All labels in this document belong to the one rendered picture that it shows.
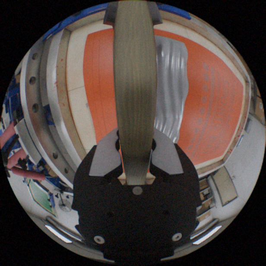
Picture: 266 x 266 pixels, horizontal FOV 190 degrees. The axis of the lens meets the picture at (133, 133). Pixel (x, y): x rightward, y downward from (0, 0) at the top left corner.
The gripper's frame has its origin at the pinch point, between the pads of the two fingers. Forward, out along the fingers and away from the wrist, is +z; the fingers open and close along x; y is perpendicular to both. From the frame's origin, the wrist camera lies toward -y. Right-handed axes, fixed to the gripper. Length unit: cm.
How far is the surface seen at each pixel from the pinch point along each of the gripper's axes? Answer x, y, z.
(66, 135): -15.4, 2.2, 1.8
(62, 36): -14.6, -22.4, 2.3
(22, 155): -46.9, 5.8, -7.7
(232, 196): 373, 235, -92
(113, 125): -4.4, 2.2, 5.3
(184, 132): 12.6, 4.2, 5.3
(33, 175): -61, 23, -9
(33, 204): -413, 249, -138
